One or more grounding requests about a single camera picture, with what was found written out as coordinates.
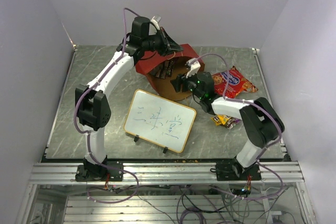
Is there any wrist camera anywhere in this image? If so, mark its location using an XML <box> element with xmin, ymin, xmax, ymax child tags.
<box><xmin>151</xmin><ymin>15</ymin><xmax>161</xmax><ymax>30</ymax></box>
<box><xmin>186</xmin><ymin>59</ymin><xmax>201</xmax><ymax>78</ymax></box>

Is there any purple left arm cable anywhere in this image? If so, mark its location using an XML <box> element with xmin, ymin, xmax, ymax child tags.
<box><xmin>73</xmin><ymin>7</ymin><xmax>139</xmax><ymax>204</ymax></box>

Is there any red chips bag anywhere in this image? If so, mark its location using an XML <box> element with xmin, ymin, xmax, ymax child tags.
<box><xmin>212</xmin><ymin>66</ymin><xmax>258</xmax><ymax>99</ymax></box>

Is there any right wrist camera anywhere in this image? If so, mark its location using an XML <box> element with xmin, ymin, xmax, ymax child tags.
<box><xmin>186</xmin><ymin>59</ymin><xmax>201</xmax><ymax>78</ymax></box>

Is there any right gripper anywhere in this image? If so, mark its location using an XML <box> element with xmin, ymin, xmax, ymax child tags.
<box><xmin>171</xmin><ymin>69</ymin><xmax>204</xmax><ymax>100</ymax></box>

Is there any purple candy packet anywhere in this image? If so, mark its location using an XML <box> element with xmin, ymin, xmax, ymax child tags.
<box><xmin>223</xmin><ymin>116</ymin><xmax>241</xmax><ymax>129</ymax></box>

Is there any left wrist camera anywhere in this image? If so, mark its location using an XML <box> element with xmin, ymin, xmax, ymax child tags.
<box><xmin>151</xmin><ymin>15</ymin><xmax>161</xmax><ymax>30</ymax></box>

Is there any yellow m&m's packet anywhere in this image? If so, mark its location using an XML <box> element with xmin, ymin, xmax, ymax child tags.
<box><xmin>211</xmin><ymin>115</ymin><xmax>230</xmax><ymax>126</ymax></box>

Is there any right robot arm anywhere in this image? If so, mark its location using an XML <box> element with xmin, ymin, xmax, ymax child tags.
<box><xmin>171</xmin><ymin>72</ymin><xmax>285</xmax><ymax>180</ymax></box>

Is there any small whiteboard with stand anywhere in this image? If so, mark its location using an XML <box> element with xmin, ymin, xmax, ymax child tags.
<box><xmin>124</xmin><ymin>89</ymin><xmax>196</xmax><ymax>153</ymax></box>

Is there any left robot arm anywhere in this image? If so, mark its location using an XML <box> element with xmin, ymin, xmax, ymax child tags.
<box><xmin>73</xmin><ymin>15</ymin><xmax>183</xmax><ymax>180</ymax></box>

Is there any red paper bag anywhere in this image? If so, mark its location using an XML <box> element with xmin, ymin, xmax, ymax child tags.
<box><xmin>135</xmin><ymin>44</ymin><xmax>198</xmax><ymax>101</ymax></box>

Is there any aluminium rail frame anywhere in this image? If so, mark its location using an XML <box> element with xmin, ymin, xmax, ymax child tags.
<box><xmin>16</xmin><ymin>162</ymin><xmax>317</xmax><ymax>223</ymax></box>

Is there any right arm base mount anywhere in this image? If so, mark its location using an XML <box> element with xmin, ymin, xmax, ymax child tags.
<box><xmin>210</xmin><ymin>159</ymin><xmax>261</xmax><ymax>181</ymax></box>

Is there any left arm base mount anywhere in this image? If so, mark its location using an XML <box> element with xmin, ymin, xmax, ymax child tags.
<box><xmin>75</xmin><ymin>161</ymin><xmax>123</xmax><ymax>182</ymax></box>

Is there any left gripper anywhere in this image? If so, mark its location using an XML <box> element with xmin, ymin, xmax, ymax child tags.
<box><xmin>144</xmin><ymin>28</ymin><xmax>185</xmax><ymax>58</ymax></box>

